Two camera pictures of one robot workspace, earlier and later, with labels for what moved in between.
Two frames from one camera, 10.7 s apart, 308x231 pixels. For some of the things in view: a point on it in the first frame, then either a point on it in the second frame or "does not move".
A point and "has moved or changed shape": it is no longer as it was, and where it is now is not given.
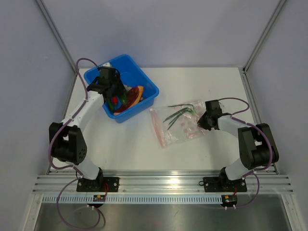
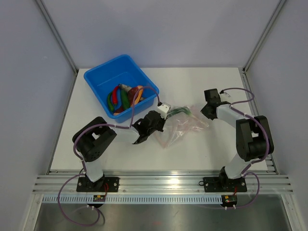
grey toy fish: x=128 y=88 does not move
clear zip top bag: x=178 y=122 has moved or changed shape
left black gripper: x=121 y=89 to x=162 y=120
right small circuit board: x=230 y=198 does not move
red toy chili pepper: x=115 y=100 does not move
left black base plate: x=103 y=184 does not move
